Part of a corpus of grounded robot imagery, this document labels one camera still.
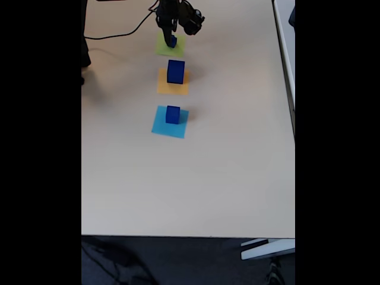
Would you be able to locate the light blue paper square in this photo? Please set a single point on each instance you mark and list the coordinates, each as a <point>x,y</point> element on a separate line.
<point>160,129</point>

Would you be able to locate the large blue cube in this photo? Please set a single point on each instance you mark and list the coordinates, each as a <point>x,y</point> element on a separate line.
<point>175,72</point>

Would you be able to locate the white neighbouring table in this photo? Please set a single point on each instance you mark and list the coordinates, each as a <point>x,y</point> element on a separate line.
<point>286,44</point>

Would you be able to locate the black camera box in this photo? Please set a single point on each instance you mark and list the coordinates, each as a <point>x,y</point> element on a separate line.
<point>191,19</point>

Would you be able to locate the green paper square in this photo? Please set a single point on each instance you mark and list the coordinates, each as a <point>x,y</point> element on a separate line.
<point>161,49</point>

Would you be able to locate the medium blue cube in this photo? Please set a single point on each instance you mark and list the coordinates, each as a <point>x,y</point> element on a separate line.
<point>172,115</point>

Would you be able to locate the white table leg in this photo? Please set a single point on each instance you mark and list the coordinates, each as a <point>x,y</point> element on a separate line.
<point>267,250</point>

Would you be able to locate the small blue cube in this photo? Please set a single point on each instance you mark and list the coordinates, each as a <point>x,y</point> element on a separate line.
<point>174,41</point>

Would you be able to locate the dark blue chair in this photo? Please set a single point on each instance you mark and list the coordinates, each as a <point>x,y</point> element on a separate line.
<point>292,16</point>

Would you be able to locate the orange paper square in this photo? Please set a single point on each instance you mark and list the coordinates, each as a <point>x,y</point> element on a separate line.
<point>166,89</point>

